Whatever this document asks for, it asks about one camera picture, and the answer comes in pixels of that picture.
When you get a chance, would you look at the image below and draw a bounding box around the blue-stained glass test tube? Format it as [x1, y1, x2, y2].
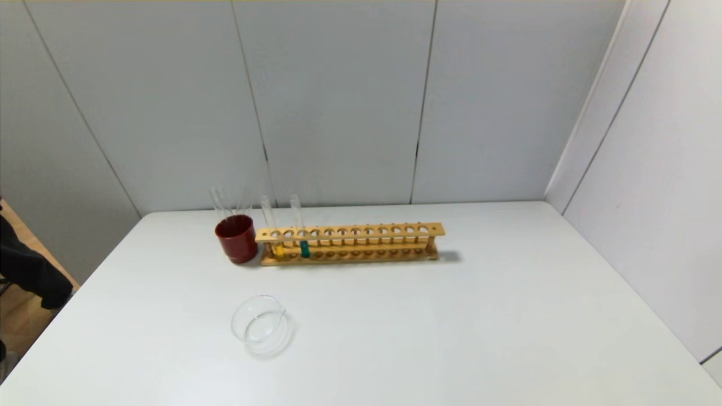
[289, 194, 311, 259]

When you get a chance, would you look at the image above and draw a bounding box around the yellow-stained glass test tube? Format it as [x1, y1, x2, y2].
[260, 195, 286, 259]

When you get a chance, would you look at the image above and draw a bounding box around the wooden test tube rack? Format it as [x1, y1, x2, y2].
[254, 222, 446, 267]

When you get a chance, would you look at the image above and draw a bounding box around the red plastic cup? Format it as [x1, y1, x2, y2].
[214, 214, 259, 265]

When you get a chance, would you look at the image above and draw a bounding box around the small clear glass beaker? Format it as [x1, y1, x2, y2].
[230, 294, 296, 358]

